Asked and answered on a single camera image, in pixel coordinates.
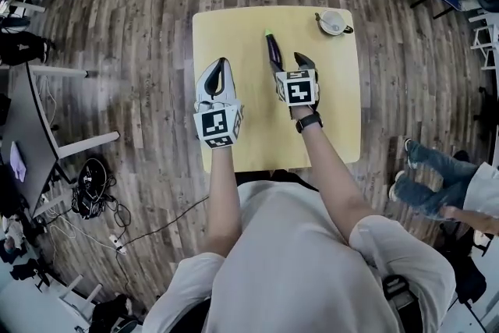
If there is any person's left forearm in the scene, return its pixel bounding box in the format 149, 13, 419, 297
203, 146, 244, 259

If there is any person's right forearm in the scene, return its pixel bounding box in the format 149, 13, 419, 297
299, 126, 377, 247

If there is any black shoulder strap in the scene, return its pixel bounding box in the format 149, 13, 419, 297
381, 274, 425, 333

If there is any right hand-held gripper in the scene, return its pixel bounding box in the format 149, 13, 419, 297
269, 48, 322, 120

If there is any beige cup with handle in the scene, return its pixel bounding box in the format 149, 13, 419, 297
314, 9, 356, 37

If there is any purple paper sheet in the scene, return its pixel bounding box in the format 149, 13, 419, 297
9, 140, 29, 182

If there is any grey table with white legs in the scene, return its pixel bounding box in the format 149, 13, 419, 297
0, 62, 122, 220

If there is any light wooden square table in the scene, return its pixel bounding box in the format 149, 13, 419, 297
191, 5, 363, 175

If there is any white power strip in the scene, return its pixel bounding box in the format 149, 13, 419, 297
108, 233, 129, 256

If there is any person's white shirt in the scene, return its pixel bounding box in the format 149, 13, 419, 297
141, 180, 458, 333

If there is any black wrist watch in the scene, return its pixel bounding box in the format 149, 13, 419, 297
295, 111, 325, 134

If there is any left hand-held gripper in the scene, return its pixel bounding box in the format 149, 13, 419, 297
193, 57, 246, 151

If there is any black device with tangled cables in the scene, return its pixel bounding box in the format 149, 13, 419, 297
69, 157, 133, 228

